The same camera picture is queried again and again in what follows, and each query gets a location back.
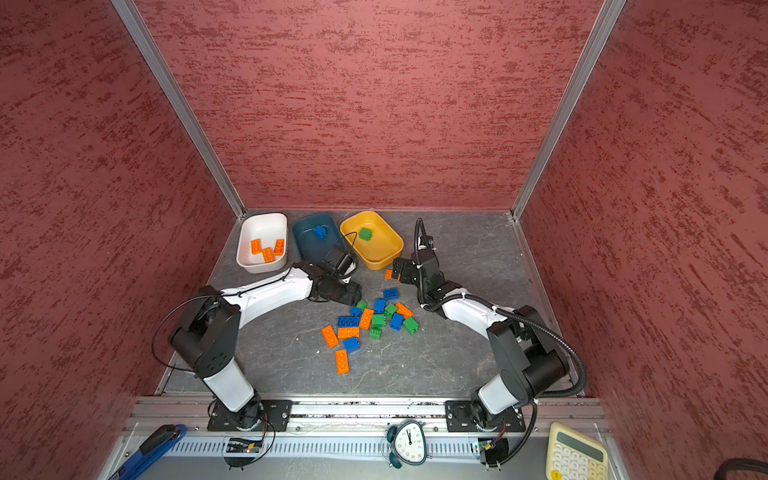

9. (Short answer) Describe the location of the blue lego long middle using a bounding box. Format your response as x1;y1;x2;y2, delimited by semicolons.
337;316;360;328

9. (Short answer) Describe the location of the black corrugated cable right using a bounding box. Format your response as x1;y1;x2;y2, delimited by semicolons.
467;293;589;466

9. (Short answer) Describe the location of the white plastic bin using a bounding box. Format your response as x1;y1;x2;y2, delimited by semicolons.
236;213;288;274

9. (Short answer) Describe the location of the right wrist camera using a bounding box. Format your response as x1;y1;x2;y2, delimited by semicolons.
413;218;435;264

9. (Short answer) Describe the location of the orange lego brick studs up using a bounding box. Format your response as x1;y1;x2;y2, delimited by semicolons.
261;247;275;263

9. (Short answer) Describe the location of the orange lego long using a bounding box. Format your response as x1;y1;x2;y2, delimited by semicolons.
321;325;339;349
335;350;350;375

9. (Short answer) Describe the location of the yellow plastic bin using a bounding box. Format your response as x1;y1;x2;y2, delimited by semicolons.
340;211;404;271

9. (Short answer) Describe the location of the teal alarm clock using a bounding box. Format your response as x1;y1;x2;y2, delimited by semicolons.
385;419;427;469

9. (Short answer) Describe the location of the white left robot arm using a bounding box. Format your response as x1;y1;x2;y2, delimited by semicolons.
168;262;362;429

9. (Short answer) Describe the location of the blue lego front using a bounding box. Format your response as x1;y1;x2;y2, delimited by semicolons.
343;337;361;354

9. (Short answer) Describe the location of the orange lego long left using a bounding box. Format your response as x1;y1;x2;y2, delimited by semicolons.
321;325;339;349

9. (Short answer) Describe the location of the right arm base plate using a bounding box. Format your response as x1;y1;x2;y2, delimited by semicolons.
444;400;526;433

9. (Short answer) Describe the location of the orange lego right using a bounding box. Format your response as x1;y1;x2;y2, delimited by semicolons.
396;302;414;319

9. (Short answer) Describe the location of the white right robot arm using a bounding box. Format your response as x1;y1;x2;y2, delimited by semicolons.
392;250;570;430

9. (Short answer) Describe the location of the aluminium corner post left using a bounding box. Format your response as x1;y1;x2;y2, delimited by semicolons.
111;0;247;219

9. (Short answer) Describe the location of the blue handled tool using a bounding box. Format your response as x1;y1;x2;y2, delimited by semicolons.
108;424;187;480

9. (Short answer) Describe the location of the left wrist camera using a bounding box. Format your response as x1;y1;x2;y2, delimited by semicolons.
324;245;358;280

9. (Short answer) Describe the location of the orange lego long front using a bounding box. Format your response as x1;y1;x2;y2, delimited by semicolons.
335;350;350;375

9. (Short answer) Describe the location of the yellow calculator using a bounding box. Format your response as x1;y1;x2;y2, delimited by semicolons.
545;422;610;480

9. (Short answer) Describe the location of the aluminium corner post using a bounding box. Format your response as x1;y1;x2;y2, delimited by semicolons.
511;0;626;223
111;0;247;219

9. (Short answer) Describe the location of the orange lego upright centre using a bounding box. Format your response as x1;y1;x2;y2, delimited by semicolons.
359;308;374;330

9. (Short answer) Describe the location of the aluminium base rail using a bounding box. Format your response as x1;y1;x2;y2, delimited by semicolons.
113;394;613;463

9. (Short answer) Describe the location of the dark teal plastic bin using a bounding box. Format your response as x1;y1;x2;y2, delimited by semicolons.
291;213;345;263

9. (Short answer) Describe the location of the aluminium corner post right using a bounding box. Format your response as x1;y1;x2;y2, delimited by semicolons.
511;0;626;223

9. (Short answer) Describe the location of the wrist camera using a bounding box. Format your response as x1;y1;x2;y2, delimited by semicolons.
413;218;435;264
324;245;358;280

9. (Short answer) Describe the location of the orange lego middle flat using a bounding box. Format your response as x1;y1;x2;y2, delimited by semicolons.
337;327;360;340

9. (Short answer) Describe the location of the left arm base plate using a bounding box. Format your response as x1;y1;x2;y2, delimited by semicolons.
207;399;294;433

